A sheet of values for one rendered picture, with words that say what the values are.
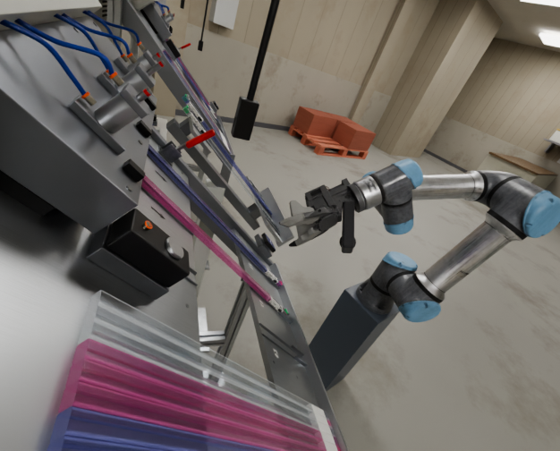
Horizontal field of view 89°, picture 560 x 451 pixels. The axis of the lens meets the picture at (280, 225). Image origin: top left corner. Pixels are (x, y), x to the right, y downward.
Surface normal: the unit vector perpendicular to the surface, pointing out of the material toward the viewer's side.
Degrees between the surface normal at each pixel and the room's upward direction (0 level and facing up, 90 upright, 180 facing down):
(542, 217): 82
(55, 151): 90
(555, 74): 90
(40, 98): 43
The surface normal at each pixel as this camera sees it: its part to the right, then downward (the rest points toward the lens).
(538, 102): -0.76, 0.11
